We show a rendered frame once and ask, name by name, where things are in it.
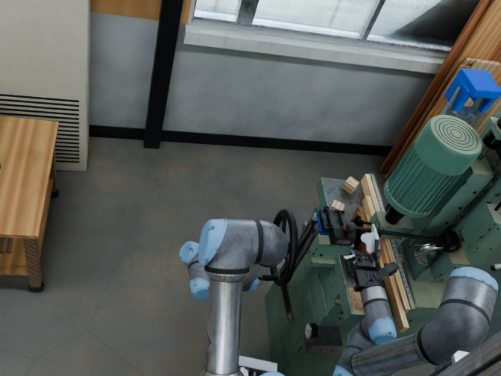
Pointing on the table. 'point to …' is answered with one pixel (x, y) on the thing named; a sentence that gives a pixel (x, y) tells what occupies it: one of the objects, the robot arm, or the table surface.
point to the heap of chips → (355, 301)
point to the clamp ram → (358, 232)
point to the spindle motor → (432, 165)
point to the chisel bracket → (405, 225)
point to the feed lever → (449, 243)
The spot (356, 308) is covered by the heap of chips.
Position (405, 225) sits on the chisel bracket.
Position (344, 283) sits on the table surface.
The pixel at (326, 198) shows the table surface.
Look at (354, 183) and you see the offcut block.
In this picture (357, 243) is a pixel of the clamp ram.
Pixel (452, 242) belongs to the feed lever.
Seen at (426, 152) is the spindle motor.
